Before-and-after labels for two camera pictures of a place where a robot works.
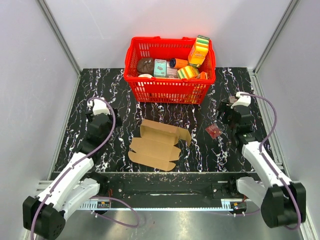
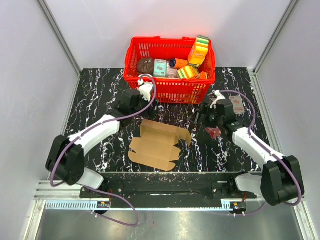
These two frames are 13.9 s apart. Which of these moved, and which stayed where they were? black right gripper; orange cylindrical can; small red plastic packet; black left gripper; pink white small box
Moved: black right gripper; black left gripper
Stayed: small red plastic packet; orange cylindrical can; pink white small box
